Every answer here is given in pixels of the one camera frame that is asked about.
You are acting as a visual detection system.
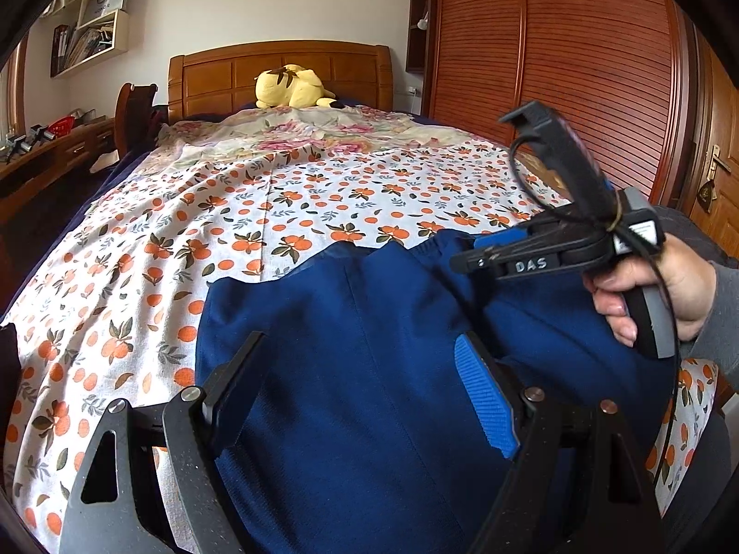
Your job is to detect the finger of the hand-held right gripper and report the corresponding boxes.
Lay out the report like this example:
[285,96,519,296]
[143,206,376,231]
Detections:
[449,222,614,282]
[472,226,530,251]

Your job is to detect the orange fruit print bed sheet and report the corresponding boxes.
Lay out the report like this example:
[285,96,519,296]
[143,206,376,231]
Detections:
[0,144,720,554]

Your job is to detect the wooden slatted wardrobe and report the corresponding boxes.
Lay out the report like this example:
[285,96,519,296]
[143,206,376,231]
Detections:
[424,0,701,216]

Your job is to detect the person's dark clothing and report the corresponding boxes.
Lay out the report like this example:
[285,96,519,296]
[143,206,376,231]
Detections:
[657,409,739,554]

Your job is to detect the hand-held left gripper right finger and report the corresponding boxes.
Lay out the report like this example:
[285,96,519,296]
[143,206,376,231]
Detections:
[454,331,662,554]

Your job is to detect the black desk tools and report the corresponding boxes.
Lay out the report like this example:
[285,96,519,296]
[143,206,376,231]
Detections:
[0,123,54,158]

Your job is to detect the brass door handle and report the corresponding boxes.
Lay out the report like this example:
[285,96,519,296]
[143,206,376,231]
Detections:
[705,144,732,178]

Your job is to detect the white paper bag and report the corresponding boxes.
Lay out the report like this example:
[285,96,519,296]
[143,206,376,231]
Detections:
[77,0,129,22]

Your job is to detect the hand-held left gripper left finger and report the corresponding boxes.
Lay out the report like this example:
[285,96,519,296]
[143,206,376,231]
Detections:
[58,331,267,554]

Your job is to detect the wooden desk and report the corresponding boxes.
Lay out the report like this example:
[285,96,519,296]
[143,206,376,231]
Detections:
[0,115,117,223]

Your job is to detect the wooden niche shelf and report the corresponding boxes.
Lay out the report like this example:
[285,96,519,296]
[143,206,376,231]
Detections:
[405,0,435,74]

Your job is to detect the person's right hand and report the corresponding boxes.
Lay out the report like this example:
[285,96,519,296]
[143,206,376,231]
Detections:
[582,236,720,348]

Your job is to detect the row of books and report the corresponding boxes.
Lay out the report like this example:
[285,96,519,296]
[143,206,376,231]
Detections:
[51,24,74,76]

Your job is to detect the window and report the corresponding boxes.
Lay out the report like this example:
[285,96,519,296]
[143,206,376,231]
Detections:
[0,35,30,140]

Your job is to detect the person's right forearm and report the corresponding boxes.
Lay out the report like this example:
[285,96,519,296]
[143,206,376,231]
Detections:
[687,259,739,394]

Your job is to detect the wooden bed headboard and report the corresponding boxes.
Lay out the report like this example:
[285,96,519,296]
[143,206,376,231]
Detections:
[167,40,395,126]

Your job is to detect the white wall shelf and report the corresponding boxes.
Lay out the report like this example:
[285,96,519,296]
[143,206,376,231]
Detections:
[48,0,140,79]

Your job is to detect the yellow plush toy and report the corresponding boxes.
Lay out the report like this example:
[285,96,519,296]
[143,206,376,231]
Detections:
[255,63,338,110]

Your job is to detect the pink floral blanket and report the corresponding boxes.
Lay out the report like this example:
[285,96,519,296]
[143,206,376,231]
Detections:
[156,105,481,169]

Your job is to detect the wooden door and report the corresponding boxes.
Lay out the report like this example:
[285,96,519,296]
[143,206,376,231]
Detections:
[686,29,739,240]

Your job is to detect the blue suit jacket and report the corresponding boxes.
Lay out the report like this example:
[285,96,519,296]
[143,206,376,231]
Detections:
[195,229,685,554]

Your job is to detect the folded black garment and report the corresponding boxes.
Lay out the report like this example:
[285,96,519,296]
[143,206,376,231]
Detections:
[0,323,22,416]

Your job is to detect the wooden chair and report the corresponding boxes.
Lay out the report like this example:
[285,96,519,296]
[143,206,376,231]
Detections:
[114,82,160,158]

